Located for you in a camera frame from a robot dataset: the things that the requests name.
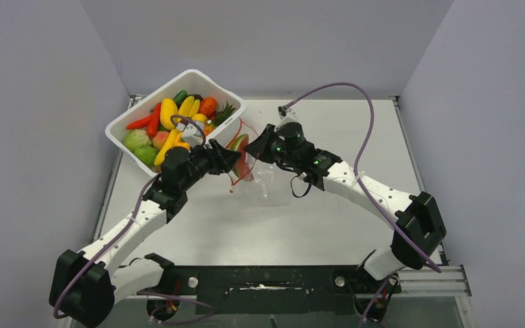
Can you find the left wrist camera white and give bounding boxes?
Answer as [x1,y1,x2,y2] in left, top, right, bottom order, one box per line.
[181,122,204,147]

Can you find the yellow lemon toy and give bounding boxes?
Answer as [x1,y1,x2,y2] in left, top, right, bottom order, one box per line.
[191,113,208,123]

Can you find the red chili pepper toy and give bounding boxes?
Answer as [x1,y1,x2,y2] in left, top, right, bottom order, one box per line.
[146,102,161,139]

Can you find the yellow banana toy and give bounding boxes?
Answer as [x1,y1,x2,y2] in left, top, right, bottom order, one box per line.
[154,129,180,167]

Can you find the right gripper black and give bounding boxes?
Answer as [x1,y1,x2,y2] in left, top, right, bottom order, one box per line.
[245,124,299,169]

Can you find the green cabbage toy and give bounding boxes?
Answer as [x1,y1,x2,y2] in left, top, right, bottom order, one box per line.
[133,146,158,167]
[122,129,152,152]

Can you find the green cabbage toy upper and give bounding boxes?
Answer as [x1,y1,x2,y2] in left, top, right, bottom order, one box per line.
[122,129,152,152]

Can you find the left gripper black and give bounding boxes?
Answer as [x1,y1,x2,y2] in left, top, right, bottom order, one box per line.
[180,139,241,191]

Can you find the orange carrot toy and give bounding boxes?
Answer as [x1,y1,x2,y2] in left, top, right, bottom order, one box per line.
[126,115,152,130]

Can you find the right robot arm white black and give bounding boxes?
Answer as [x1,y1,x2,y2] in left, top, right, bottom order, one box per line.
[245,122,446,292]

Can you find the pineapple toy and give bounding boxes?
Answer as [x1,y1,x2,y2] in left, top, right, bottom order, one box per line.
[204,102,235,135]

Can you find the clear zip bag red zipper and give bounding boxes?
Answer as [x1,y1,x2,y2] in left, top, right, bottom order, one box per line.
[224,118,295,209]

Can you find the white plastic bin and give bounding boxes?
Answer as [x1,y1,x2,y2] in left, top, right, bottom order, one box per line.
[105,68,247,178]

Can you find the yellow mango toy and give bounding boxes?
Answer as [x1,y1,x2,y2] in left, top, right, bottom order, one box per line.
[160,98,178,131]

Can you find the orange tomato toy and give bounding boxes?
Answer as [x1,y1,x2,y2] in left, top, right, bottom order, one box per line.
[198,97,218,118]

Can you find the peach toy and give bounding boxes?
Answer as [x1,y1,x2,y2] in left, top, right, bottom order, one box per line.
[152,131,170,151]

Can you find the green cabbage toy lower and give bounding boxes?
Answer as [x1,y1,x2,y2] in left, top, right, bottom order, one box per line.
[133,146,158,167]

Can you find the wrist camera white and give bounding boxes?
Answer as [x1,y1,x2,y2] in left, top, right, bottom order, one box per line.
[181,122,204,147]
[276,105,299,129]

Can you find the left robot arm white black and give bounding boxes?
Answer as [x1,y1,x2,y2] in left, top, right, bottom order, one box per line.
[49,139,241,327]

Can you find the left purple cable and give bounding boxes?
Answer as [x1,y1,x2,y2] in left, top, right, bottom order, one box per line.
[52,113,216,327]

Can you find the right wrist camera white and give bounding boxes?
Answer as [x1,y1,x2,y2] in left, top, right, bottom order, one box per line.
[276,105,299,129]

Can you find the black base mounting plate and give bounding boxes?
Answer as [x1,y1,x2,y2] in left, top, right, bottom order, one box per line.
[147,265,402,320]

